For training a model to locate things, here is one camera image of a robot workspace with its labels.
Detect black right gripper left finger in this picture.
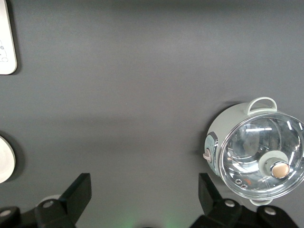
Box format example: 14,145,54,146
0,173,92,228

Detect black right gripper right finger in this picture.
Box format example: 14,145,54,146
190,172,299,228

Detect beige round plate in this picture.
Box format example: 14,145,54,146
0,135,16,184

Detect beige rabbit print tray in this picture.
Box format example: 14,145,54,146
0,0,18,75

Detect glass pot lid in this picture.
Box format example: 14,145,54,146
217,111,304,198

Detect pale green electric cooking pot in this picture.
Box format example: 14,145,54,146
203,96,304,206

